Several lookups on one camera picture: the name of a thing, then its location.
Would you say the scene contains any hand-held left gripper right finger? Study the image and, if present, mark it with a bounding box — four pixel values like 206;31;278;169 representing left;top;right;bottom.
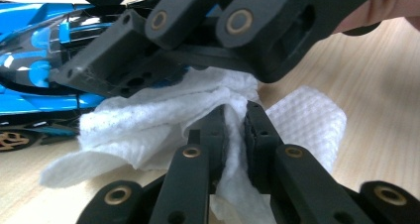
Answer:
243;100;285;195

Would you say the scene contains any blue toy car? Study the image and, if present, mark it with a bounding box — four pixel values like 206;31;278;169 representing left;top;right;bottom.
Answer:
0;0;222;154

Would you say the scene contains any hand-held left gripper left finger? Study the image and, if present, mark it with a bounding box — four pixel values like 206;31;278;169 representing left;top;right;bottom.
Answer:
187;104;231;194

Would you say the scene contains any white wet wipe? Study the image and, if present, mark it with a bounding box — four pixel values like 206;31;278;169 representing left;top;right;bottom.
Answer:
39;65;349;224

